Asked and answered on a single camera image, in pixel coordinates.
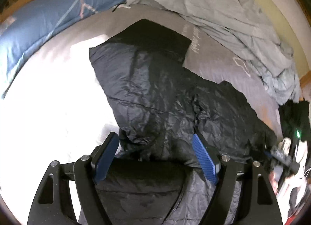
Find black puffer jacket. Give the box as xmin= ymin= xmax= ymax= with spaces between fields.
xmin=89 ymin=19 xmax=276 ymax=224

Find black garment pile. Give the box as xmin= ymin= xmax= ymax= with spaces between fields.
xmin=278 ymin=100 xmax=310 ymax=141

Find blue pillow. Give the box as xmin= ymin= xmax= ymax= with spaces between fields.
xmin=1 ymin=0 xmax=125 ymax=98

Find light blue rumpled duvet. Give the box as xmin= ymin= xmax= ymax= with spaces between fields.
xmin=125 ymin=0 xmax=301 ymax=105

